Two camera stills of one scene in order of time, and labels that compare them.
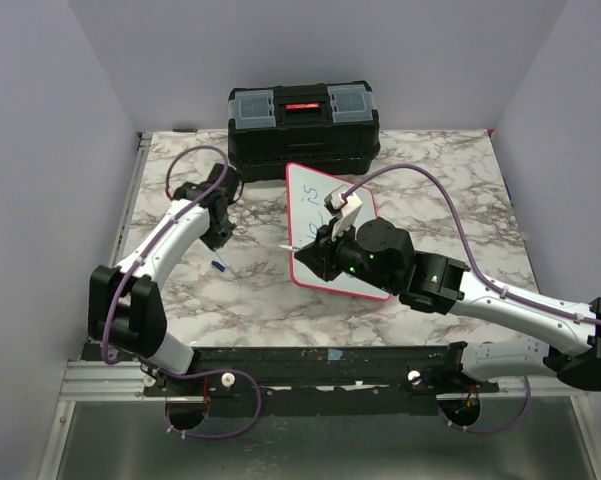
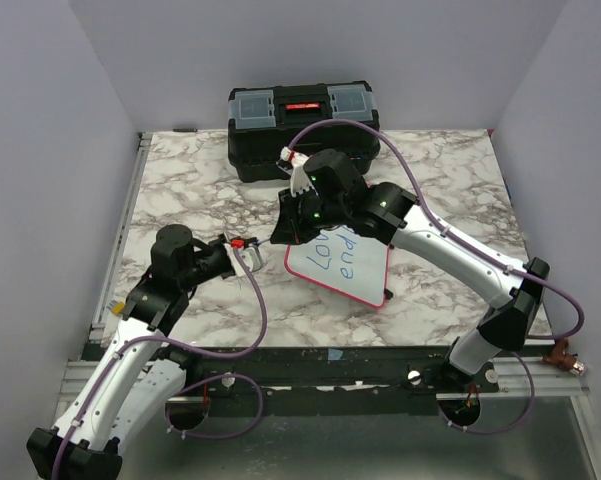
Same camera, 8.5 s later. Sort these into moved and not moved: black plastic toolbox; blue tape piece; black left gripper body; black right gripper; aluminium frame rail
Moved: black right gripper; black left gripper body
Not moved: black plastic toolbox; blue tape piece; aluminium frame rail
